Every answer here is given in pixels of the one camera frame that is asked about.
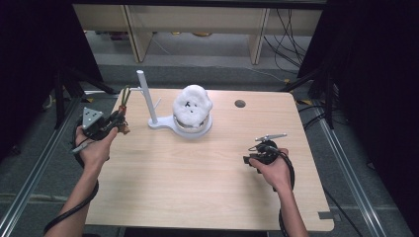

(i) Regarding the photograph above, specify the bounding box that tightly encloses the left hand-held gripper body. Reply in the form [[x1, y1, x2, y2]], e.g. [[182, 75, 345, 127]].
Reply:
[[81, 107, 117, 141]]

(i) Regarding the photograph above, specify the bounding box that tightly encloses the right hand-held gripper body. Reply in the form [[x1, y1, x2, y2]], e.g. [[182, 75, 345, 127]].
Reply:
[[248, 132, 289, 166]]

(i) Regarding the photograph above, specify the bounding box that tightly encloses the orange carrot keychain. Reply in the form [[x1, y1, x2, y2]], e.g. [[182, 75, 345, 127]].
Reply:
[[118, 85, 132, 135]]

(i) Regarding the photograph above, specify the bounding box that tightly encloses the white hook stand with tray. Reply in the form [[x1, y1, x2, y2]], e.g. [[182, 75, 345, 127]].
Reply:
[[129, 69, 213, 138]]

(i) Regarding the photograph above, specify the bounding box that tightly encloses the white fluffy plush keychain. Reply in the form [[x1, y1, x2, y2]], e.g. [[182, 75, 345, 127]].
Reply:
[[172, 84, 213, 128]]

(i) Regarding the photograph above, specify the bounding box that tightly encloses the person's right hand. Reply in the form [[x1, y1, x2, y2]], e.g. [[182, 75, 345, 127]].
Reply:
[[248, 147, 293, 194]]

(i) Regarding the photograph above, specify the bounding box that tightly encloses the person's left hand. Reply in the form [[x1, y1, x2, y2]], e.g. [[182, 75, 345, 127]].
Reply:
[[74, 126, 119, 169]]

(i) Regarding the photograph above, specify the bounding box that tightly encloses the black metal stand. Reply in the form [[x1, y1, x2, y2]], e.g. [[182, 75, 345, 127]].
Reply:
[[280, 63, 339, 130], [52, 63, 118, 130]]

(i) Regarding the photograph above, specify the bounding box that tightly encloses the grey tape strip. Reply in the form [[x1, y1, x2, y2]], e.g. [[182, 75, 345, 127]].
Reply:
[[317, 210, 343, 222]]

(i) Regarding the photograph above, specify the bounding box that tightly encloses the dark curtain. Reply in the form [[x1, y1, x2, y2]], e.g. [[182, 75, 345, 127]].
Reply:
[[297, 0, 419, 231], [0, 0, 105, 162]]

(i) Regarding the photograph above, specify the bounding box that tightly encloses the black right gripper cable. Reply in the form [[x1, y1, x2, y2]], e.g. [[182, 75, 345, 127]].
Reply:
[[272, 149, 296, 237]]

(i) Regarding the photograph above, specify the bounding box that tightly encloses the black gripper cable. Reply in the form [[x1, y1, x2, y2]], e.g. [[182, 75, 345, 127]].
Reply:
[[42, 115, 101, 236], [272, 149, 296, 237]]

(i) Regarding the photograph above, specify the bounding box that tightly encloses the metal floor rail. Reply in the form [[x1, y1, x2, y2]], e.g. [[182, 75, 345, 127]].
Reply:
[[0, 95, 83, 237], [314, 105, 391, 237]]

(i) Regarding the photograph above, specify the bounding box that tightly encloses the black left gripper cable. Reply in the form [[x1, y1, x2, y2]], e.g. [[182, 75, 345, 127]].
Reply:
[[42, 115, 101, 236]]

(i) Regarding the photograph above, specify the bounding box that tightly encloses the thin black floor cable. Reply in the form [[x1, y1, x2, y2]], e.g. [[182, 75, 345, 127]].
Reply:
[[322, 186, 359, 237]]

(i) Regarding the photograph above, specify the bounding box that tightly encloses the bundle of black cables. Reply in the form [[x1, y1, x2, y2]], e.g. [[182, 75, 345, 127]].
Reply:
[[262, 8, 314, 75]]

